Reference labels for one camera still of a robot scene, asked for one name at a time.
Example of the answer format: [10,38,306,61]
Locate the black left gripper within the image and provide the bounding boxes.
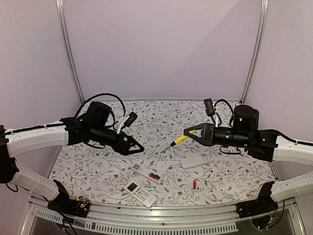
[90,124,145,156]

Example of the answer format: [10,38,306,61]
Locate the yellow handled screwdriver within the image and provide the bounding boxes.
[161,134,188,153]

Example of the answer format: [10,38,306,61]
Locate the narrow white remote control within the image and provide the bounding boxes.
[131,163,162,185]

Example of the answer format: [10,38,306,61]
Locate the white remote with back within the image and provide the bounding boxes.
[180,154,209,169]

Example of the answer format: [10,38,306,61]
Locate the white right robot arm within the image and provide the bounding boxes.
[184,105,313,165]

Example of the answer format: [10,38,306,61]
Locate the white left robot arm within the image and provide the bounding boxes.
[0,101,144,212]

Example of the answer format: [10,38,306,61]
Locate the white remote with green buttons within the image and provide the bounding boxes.
[124,180,157,208]

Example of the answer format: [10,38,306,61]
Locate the white battery cover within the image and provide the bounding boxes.
[156,161,170,174]

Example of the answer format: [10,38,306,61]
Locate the floral patterned table mat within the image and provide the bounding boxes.
[49,101,275,207]

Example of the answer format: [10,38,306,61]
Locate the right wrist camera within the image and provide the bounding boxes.
[204,98,219,126]

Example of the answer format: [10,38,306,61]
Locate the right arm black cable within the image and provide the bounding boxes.
[213,98,235,123]

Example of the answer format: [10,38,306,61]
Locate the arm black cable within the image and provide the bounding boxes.
[213,98,235,123]
[74,93,127,118]

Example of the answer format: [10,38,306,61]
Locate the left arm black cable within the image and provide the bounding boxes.
[74,93,127,118]

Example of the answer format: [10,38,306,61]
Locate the aluminium front rail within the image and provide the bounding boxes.
[21,196,309,235]

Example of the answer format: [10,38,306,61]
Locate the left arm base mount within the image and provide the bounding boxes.
[47,195,90,218]

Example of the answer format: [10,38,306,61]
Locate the right aluminium corner post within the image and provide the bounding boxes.
[240,0,268,104]

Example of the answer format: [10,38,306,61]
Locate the aluminium corner post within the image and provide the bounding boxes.
[55,0,85,103]
[240,0,268,104]

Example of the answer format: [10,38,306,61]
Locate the left aluminium corner post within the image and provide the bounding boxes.
[55,0,85,103]

